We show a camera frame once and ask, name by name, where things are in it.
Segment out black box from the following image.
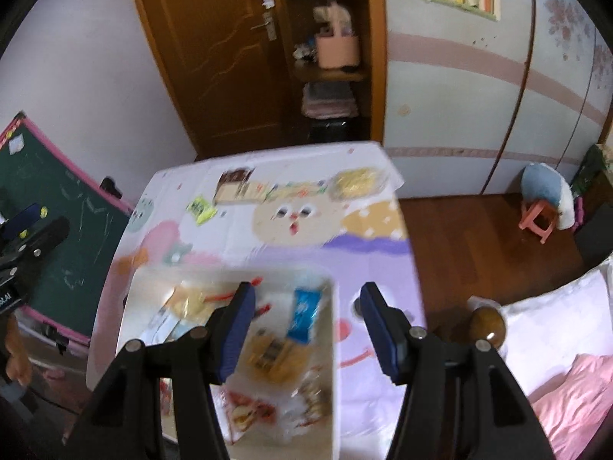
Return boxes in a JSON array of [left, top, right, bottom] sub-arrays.
[[572, 196, 613, 265]]

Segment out pink blanket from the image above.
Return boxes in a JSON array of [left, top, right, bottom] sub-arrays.
[[529, 353, 613, 460]]

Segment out pale floral wardrobe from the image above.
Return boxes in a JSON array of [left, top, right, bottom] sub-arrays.
[[383, 0, 613, 198]]

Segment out brown wooden knob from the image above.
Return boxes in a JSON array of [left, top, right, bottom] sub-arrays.
[[469, 307, 507, 348]]

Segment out folded pink towels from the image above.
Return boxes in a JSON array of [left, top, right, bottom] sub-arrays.
[[302, 81, 360, 118]]

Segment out wooden shelf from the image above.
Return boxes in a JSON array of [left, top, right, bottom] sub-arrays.
[[267, 0, 388, 145]]

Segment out pink basket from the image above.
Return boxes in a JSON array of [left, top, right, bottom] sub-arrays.
[[313, 2, 361, 69]]

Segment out green snack packet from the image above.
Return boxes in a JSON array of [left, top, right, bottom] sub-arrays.
[[187, 196, 217, 225]]

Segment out green chalkboard pink frame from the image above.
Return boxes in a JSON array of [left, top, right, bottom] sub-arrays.
[[0, 111, 136, 347]]

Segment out pink stool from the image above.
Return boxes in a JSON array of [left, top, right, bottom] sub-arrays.
[[519, 199, 559, 245]]

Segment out printed tablecloth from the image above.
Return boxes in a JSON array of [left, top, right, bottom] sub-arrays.
[[86, 141, 428, 447]]

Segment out green patterned bag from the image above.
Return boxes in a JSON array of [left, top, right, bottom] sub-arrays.
[[570, 144, 605, 198]]

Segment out person's left hand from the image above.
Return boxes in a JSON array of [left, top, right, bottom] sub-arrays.
[[4, 317, 33, 385]]

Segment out white pillow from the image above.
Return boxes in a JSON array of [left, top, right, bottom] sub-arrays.
[[498, 268, 613, 399]]

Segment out wooden door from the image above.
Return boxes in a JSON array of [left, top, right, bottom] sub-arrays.
[[125, 0, 289, 160]]

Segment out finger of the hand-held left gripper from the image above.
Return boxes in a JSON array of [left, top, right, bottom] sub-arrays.
[[0, 217, 70, 274], [0, 202, 45, 240]]

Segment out clear brown snack packet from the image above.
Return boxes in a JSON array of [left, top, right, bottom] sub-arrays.
[[291, 373, 334, 428]]

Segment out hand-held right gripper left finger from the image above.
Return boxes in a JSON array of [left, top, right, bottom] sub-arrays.
[[64, 282, 257, 460]]

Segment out blue plush cushion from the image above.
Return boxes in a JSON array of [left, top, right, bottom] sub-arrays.
[[520, 163, 575, 231]]

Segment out white tray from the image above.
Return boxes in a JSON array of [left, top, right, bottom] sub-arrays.
[[122, 268, 342, 460]]

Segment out blue snack packet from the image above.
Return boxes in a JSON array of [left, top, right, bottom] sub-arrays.
[[286, 288, 321, 343]]

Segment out yellow snack packet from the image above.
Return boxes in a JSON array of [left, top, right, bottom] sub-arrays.
[[167, 285, 227, 320]]

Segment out orange snack packet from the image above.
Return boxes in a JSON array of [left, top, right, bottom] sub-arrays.
[[239, 328, 308, 385]]

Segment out clear yellow cracker packet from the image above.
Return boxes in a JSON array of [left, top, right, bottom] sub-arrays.
[[330, 168, 390, 200]]

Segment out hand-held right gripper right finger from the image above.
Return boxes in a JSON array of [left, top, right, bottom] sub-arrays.
[[359, 283, 557, 460]]

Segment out metal door handle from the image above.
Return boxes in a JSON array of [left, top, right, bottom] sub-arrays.
[[249, 0, 279, 42]]

